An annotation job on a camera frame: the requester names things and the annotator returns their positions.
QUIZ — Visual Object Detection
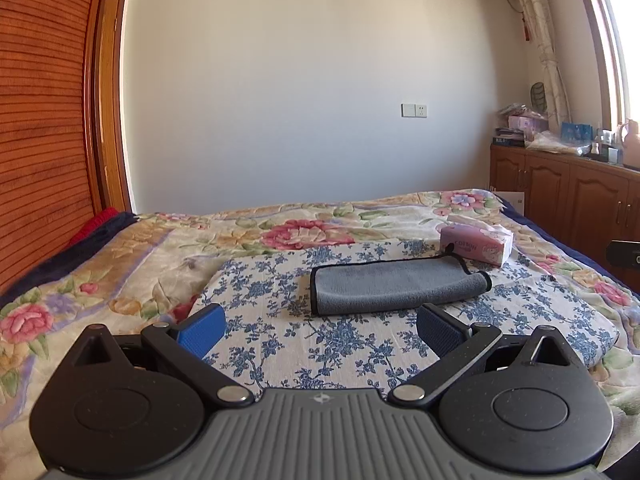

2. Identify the white cardboard box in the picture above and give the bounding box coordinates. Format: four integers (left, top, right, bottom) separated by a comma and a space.
492, 189, 525, 212

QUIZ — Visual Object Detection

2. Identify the wooden cabinet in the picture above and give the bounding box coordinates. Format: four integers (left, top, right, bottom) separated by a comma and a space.
488, 144, 640, 243

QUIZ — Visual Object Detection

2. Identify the wooden window frame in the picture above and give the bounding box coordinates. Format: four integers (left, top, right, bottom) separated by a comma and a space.
570, 0, 640, 128

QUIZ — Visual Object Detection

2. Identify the blue floral white cloth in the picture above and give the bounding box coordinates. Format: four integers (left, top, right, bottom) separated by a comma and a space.
192, 239, 619, 402

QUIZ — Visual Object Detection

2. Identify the floral bedspread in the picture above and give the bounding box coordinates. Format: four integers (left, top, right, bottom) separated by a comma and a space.
0, 188, 640, 461

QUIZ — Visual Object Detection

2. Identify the clear plastic bag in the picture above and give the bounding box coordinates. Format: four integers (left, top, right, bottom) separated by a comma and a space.
525, 131, 592, 155

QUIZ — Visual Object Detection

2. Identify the purple and grey towel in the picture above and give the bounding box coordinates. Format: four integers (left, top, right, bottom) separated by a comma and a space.
309, 252, 494, 317

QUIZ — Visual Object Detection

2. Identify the wooden door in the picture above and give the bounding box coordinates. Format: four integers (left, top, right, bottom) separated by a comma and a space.
94, 0, 133, 213

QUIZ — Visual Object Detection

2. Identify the slatted wooden wardrobe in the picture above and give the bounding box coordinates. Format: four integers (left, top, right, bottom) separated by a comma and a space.
0, 0, 113, 296

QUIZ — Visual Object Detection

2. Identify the pink printed box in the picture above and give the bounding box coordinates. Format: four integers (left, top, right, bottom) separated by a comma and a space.
507, 115, 549, 139

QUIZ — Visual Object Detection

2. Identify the patterned beige curtain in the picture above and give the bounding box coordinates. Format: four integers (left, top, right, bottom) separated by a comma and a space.
501, 0, 572, 134

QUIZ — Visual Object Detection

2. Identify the stack of books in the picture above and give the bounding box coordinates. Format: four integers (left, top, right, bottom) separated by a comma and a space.
492, 129, 526, 149

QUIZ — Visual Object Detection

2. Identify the pink tissue box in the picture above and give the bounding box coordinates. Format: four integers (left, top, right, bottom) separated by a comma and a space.
439, 223, 514, 268

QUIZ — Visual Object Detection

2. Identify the red cloth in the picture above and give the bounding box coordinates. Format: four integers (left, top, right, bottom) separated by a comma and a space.
66, 208, 119, 247

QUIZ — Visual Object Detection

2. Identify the pink plastic jug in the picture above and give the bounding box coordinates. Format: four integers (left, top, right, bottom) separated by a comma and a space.
619, 119, 640, 169

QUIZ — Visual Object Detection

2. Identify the blue printed box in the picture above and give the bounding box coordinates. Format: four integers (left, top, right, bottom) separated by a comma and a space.
560, 121, 594, 143

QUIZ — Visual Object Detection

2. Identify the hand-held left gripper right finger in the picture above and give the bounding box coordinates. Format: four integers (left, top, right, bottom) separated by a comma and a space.
388, 303, 574, 408

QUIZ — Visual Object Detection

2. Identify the dark hand fan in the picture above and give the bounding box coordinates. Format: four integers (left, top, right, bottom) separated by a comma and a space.
530, 81, 549, 115

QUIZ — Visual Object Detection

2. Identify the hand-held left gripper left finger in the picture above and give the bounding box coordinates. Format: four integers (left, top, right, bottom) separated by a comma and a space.
71, 303, 256, 408

